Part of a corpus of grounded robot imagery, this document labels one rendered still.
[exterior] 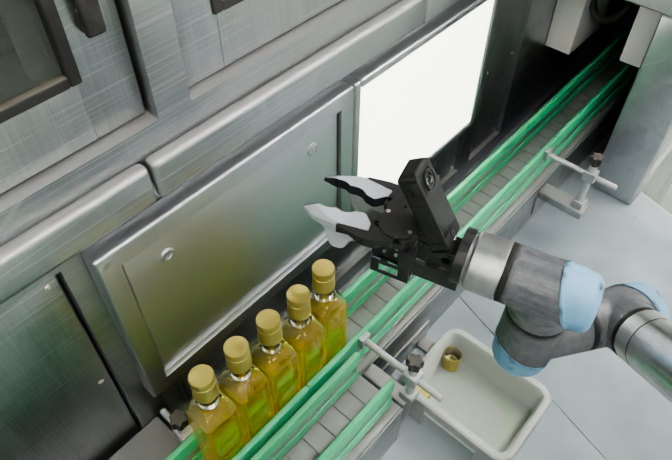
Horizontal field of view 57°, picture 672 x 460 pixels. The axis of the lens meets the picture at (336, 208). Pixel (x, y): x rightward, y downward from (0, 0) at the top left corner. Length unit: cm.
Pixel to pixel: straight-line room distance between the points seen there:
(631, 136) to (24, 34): 132
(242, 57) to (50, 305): 39
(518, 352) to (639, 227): 91
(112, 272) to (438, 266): 40
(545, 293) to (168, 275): 49
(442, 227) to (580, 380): 71
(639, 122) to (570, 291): 90
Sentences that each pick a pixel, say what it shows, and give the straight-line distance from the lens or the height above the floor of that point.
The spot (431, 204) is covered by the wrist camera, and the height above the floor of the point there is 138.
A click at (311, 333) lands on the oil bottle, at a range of 96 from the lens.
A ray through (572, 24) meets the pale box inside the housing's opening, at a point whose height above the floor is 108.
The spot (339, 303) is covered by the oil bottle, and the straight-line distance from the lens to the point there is 99.
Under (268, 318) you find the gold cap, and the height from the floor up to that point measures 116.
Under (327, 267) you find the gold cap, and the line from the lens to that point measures 93.
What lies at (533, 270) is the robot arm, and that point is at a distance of 75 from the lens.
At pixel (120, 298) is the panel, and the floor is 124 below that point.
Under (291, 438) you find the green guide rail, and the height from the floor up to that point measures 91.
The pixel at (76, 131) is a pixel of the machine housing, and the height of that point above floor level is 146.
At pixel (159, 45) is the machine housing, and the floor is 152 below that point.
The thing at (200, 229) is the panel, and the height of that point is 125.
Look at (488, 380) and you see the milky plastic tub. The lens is 131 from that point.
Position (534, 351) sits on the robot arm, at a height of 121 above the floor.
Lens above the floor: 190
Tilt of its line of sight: 47 degrees down
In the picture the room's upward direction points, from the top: straight up
